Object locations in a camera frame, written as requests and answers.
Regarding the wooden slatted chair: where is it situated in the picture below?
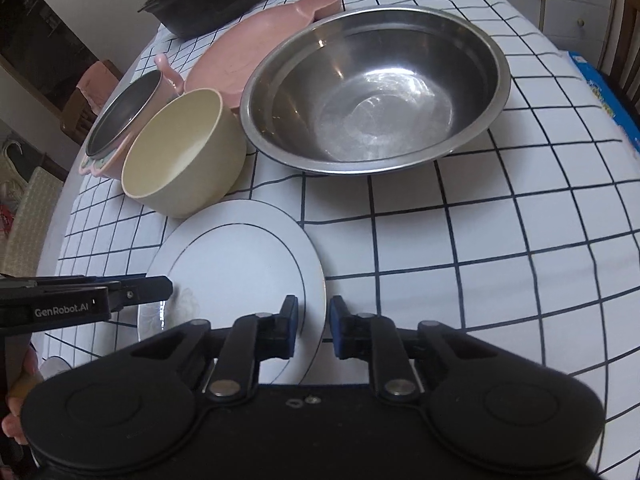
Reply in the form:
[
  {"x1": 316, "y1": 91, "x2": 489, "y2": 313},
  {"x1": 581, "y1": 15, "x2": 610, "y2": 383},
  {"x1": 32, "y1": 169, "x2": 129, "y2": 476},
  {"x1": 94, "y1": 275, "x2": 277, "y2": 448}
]
[{"x1": 597, "y1": 0, "x2": 640, "y2": 111}]

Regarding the pink bowl with steel liner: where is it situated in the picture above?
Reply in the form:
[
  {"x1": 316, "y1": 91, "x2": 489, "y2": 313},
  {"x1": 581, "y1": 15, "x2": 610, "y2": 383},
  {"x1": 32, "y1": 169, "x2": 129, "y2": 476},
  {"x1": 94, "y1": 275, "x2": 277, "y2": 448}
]
[{"x1": 80, "y1": 54, "x2": 186, "y2": 181}]

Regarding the cream bowl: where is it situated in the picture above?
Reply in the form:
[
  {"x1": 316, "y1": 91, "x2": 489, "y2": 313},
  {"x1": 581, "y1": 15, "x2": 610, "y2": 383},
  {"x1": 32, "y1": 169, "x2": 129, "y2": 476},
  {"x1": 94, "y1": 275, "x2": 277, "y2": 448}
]
[{"x1": 121, "y1": 88, "x2": 248, "y2": 219}]

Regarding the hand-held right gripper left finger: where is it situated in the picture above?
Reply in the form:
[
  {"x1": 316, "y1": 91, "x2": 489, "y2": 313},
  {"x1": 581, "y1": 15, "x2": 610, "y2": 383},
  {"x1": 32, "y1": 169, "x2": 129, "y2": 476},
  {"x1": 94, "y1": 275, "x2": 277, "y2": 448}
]
[{"x1": 131, "y1": 295, "x2": 300, "y2": 402}]

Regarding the white checked tablecloth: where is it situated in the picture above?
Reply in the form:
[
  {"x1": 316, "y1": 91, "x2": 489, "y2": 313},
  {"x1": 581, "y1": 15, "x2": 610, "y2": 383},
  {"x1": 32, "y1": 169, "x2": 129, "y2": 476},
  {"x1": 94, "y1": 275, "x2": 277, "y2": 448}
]
[{"x1": 30, "y1": 0, "x2": 640, "y2": 480}]

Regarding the black pot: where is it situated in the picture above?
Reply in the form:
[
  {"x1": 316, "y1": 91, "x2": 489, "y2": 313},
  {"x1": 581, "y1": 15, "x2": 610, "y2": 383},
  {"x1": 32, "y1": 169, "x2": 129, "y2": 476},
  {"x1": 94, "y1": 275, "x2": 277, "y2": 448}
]
[{"x1": 137, "y1": 0, "x2": 275, "y2": 41}]

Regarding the pink cloth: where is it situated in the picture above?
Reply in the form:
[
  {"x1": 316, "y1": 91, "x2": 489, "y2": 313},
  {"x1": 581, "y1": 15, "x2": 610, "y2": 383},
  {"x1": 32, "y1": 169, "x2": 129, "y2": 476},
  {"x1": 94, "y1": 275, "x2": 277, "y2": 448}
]
[{"x1": 77, "y1": 60, "x2": 121, "y2": 111}]

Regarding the beige cushioned chair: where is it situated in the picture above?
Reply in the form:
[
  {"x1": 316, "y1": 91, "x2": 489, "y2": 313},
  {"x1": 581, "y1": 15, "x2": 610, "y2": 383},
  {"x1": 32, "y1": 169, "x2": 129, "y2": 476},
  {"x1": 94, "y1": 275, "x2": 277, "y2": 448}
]
[{"x1": 2, "y1": 166, "x2": 65, "y2": 277}]

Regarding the blue printed box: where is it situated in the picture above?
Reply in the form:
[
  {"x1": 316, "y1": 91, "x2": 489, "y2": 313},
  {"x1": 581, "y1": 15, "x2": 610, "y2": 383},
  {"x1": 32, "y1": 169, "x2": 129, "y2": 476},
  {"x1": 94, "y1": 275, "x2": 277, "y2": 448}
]
[{"x1": 567, "y1": 50, "x2": 640, "y2": 156}]

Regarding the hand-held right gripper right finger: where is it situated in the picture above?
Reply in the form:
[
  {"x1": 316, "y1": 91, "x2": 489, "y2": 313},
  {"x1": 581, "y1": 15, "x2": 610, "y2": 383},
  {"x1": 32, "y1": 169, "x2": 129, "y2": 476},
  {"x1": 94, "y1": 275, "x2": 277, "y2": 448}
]
[{"x1": 327, "y1": 295, "x2": 501, "y2": 404}]

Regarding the white plate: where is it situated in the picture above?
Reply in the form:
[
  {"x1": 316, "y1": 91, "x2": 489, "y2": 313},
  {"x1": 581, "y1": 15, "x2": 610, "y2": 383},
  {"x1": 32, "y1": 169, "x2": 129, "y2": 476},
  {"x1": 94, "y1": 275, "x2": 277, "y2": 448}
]
[{"x1": 137, "y1": 199, "x2": 328, "y2": 386}]

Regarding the pink eared plate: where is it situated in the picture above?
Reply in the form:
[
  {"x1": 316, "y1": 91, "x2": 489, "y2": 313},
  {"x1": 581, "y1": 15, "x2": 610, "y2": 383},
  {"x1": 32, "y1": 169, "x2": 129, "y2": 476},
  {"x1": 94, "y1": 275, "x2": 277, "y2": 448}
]
[{"x1": 184, "y1": 0, "x2": 344, "y2": 116}]

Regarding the white drawer cabinet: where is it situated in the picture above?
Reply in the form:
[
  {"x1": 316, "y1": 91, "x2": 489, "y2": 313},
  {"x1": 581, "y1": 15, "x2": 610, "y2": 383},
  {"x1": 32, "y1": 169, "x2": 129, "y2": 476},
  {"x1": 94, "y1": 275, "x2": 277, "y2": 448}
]
[{"x1": 525, "y1": 0, "x2": 621, "y2": 56}]

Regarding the dark wooden chair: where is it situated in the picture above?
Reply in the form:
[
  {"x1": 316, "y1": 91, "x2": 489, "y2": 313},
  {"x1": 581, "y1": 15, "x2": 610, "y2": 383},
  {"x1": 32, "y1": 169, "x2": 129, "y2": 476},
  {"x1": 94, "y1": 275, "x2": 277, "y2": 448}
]
[{"x1": 60, "y1": 60, "x2": 121, "y2": 135}]

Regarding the person's left hand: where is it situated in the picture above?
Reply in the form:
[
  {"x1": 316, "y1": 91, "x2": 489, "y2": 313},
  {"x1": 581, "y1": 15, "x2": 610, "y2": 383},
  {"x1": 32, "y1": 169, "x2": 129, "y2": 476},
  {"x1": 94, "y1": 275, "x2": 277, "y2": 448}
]
[{"x1": 0, "y1": 345, "x2": 41, "y2": 446}]

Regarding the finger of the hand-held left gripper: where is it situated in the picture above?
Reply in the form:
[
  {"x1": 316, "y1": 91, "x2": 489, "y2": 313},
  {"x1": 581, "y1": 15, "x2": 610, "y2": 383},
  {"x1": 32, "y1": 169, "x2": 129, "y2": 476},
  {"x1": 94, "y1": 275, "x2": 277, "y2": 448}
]
[{"x1": 95, "y1": 275, "x2": 174, "y2": 312}]

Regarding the large steel bowl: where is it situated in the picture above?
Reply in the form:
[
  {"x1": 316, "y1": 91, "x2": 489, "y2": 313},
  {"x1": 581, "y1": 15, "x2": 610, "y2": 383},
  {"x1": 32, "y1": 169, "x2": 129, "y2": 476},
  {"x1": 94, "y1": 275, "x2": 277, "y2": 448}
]
[{"x1": 240, "y1": 6, "x2": 512, "y2": 177}]

